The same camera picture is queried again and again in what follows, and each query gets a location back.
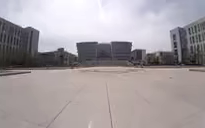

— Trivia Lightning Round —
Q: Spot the wide dark glass building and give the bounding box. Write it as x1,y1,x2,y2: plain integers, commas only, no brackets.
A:
76,40,133,66

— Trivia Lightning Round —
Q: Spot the pale stone slab plaza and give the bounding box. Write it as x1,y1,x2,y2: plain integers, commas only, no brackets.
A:
0,66,205,128

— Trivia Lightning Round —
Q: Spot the small grey building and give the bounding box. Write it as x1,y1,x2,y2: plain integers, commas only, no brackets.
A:
131,48,147,63

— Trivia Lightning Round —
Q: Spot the low grey building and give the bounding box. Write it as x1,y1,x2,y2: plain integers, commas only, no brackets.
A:
37,47,78,67

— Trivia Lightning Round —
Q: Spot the low pale building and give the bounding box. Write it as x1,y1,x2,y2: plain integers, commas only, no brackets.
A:
145,51,176,66

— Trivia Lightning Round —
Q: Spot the raised stone kerb strip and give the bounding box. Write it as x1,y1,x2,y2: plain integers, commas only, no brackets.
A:
188,67,205,74
0,69,32,79

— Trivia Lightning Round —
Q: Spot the large grey multistorey building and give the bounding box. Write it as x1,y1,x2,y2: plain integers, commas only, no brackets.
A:
0,12,41,68

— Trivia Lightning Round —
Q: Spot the white building with window grid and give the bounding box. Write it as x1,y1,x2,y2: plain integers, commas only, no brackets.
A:
169,13,205,66

